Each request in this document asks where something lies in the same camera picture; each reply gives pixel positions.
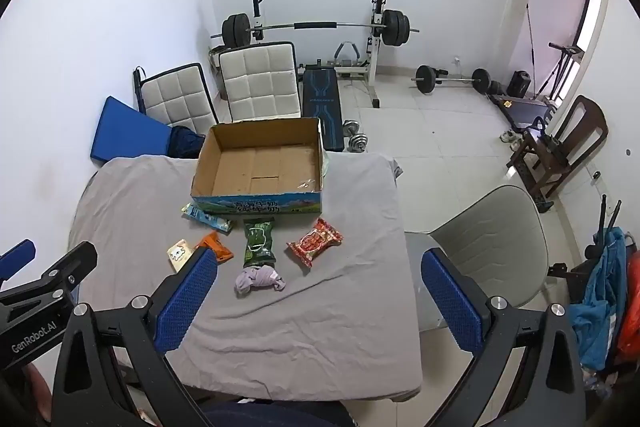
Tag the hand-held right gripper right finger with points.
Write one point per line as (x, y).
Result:
(450, 297)

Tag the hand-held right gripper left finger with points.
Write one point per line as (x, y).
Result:
(187, 297)

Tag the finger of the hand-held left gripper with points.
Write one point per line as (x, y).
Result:
(65, 267)
(17, 257)

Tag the cream carton with panda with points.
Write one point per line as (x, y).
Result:
(180, 254)

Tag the orange snack packet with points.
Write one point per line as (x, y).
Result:
(220, 247)

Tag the purple cloth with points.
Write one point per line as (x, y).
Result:
(257, 279)

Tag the blue and white snack packet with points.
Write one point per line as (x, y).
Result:
(210, 219)

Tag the green snack packet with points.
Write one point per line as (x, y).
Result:
(259, 242)

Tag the red snack packet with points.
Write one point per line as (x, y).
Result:
(315, 241)

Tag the cardboard box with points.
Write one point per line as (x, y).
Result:
(250, 167)

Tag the person's left forearm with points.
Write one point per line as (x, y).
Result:
(37, 392)

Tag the beige plastic chair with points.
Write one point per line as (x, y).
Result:
(490, 227)

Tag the grey tablecloth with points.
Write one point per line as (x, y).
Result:
(300, 322)

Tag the blue folded mat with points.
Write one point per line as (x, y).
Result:
(125, 132)

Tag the person's dark blue clothing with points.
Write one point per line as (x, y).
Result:
(280, 414)

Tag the blue hanging cloth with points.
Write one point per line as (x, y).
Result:
(600, 307)

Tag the dark blue cloth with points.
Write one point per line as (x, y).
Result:
(186, 142)

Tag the light shoe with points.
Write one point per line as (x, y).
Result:
(506, 136)
(516, 144)

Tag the black metal stand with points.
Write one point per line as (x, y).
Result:
(602, 227)

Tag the chrome dumbbell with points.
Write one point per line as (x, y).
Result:
(358, 143)
(351, 127)

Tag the pale green plastic bag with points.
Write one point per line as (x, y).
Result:
(325, 167)

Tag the orange cloth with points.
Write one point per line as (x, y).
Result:
(631, 307)

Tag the white padded chair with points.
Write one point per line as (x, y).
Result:
(260, 82)
(175, 99)

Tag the black treadmill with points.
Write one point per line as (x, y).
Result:
(520, 109)

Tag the short barbell with black plates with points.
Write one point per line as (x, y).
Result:
(426, 79)

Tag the black speaker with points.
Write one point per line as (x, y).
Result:
(519, 84)

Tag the dark wooden chair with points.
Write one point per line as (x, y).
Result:
(590, 119)

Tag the black and blue weight bench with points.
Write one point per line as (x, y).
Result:
(320, 107)

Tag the white barbell rack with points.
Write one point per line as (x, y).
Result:
(372, 62)

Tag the long barbell with black plates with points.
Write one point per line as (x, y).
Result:
(315, 26)

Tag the window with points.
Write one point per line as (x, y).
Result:
(592, 17)

